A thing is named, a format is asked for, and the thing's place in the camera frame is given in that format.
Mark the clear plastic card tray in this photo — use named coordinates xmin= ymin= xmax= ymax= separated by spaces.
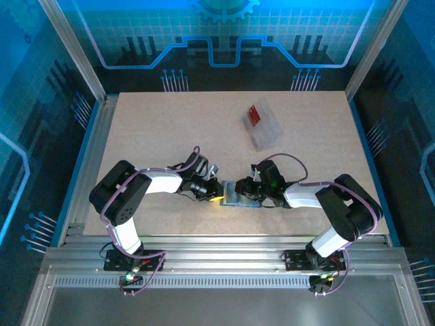
xmin=241 ymin=98 xmax=285 ymax=152

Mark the red credit card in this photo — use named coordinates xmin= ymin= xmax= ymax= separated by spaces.
xmin=247 ymin=105 xmax=262 ymax=127

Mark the blue table edge strip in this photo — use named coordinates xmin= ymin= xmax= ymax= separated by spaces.
xmin=50 ymin=100 xmax=101 ymax=247
xmin=349 ymin=100 xmax=401 ymax=247

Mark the grey metal bench panel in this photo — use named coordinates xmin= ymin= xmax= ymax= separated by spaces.
xmin=20 ymin=264 xmax=431 ymax=326

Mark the teal leather card holder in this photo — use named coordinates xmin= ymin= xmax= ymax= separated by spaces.
xmin=219 ymin=181 xmax=262 ymax=209

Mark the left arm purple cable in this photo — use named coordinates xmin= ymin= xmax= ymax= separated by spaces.
xmin=99 ymin=145 xmax=205 ymax=296

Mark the aluminium corner post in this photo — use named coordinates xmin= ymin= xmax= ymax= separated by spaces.
xmin=37 ymin=0 xmax=108 ymax=103
xmin=345 ymin=0 xmax=411 ymax=101

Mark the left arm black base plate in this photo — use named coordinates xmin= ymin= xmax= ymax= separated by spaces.
xmin=103 ymin=249 xmax=166 ymax=272

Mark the aluminium frame rail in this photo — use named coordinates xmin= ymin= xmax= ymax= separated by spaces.
xmin=40 ymin=234 xmax=411 ymax=272

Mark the aluminium side rail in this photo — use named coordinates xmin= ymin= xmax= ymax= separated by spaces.
xmin=59 ymin=94 xmax=120 ymax=247

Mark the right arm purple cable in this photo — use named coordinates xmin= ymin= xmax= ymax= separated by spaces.
xmin=256 ymin=152 xmax=380 ymax=296

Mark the slotted grey cable duct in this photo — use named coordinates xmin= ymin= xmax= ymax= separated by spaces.
xmin=54 ymin=276 xmax=312 ymax=289

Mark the black LED controller board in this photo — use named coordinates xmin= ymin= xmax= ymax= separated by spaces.
xmin=308 ymin=271 xmax=336 ymax=295
xmin=118 ymin=270 xmax=143 ymax=293

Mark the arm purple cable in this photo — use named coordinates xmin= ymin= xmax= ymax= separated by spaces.
xmin=256 ymin=152 xmax=380 ymax=296
xmin=99 ymin=145 xmax=205 ymax=296

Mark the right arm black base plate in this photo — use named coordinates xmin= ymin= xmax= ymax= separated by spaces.
xmin=283 ymin=249 xmax=347 ymax=272

